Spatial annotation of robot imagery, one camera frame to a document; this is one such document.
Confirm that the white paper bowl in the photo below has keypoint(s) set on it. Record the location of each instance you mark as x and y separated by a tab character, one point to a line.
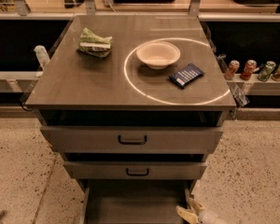
158	54

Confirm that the white bottle on left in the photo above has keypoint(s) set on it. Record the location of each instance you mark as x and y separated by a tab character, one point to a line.
42	55

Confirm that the red soda can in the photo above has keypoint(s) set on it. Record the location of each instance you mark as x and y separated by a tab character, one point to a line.
232	69

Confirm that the blue snack packet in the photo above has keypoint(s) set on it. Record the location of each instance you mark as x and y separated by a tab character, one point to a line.
186	75

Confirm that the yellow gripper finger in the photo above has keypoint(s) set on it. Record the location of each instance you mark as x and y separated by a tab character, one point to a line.
196	206
187	215

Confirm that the grey drawer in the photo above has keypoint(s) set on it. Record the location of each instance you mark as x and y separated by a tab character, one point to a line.
135	170
133	140
134	201

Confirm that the green chip bag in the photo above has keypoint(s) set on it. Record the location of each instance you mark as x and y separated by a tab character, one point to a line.
93	44

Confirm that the clear plastic holder right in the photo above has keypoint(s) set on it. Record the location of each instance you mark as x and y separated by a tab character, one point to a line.
237	93

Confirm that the green soda can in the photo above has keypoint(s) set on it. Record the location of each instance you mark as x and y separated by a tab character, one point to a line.
266	70

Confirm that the orange-red soda can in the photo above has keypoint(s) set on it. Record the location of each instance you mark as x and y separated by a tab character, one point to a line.
249	69

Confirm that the grey drawer cabinet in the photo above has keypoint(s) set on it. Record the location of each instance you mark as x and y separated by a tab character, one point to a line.
78	89

